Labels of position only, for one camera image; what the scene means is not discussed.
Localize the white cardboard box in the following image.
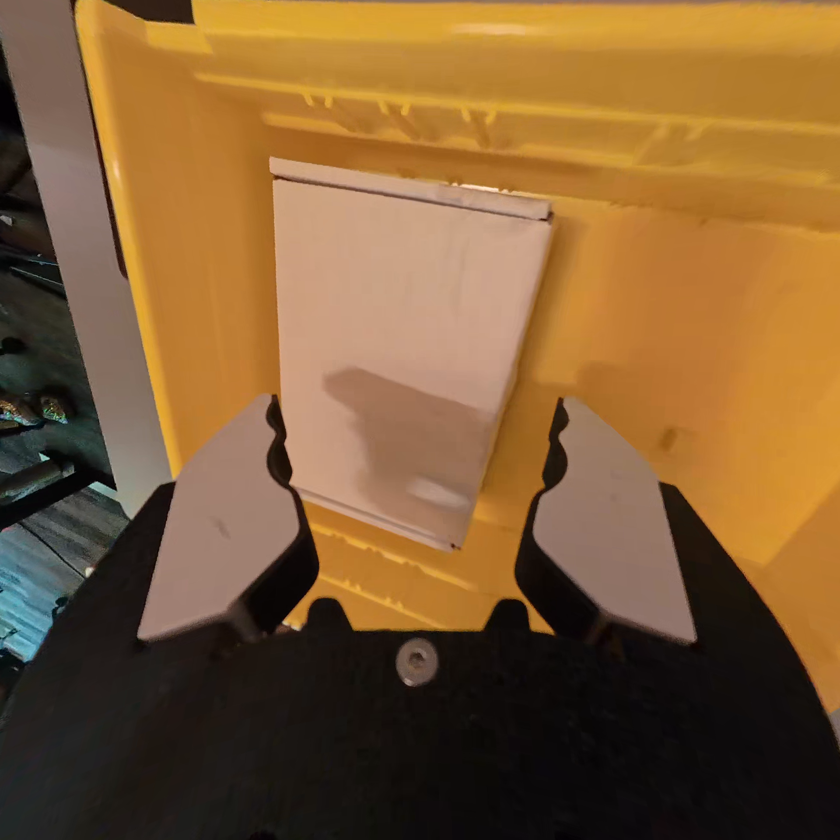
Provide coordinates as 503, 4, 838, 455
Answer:
269, 156, 554, 552

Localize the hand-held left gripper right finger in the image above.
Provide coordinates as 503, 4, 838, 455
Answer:
514, 395, 698, 648

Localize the yellow plastic bin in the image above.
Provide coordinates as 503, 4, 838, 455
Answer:
74, 0, 840, 716

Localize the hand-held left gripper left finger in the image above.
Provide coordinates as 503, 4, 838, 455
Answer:
136, 394, 320, 644

